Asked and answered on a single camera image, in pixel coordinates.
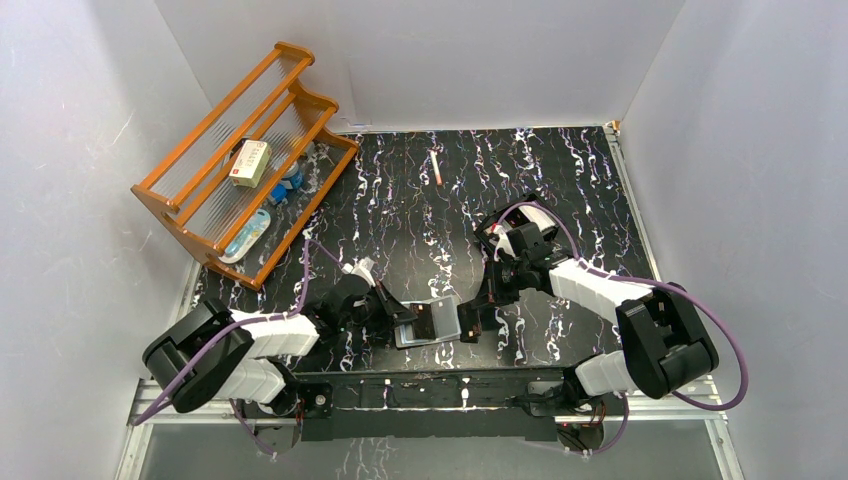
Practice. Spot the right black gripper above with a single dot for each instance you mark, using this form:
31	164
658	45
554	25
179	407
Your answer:
493	290

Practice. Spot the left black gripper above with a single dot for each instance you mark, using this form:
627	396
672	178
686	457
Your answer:
386	305

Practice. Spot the silver metal card holder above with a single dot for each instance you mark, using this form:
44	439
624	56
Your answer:
436	321

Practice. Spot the black VIP card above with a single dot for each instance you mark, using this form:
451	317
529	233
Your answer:
423	327

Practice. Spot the black card tray box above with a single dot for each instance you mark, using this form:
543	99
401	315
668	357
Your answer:
482	233

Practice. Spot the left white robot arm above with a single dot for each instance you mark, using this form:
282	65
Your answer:
215	352

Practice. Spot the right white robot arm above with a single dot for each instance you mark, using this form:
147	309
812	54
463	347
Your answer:
664	344

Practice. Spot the white card stack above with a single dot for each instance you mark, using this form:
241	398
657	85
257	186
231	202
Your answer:
522	215

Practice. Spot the pink white pen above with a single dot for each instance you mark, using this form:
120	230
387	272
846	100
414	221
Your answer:
435	165

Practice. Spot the light blue blister pack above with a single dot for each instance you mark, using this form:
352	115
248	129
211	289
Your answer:
249	234

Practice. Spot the blue small bottle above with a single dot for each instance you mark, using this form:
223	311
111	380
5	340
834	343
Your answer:
290	182

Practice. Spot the orange wooden shelf rack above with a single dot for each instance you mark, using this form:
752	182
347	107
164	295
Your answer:
238	189

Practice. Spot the cream medicine box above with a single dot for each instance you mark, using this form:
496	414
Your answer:
250	163

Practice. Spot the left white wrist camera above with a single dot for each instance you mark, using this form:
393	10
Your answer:
363	269

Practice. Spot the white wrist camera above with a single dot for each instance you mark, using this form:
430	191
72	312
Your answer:
501	244
363	269

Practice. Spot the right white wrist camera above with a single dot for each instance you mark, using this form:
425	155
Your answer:
501	244

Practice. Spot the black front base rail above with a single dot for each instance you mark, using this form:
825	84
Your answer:
497	402

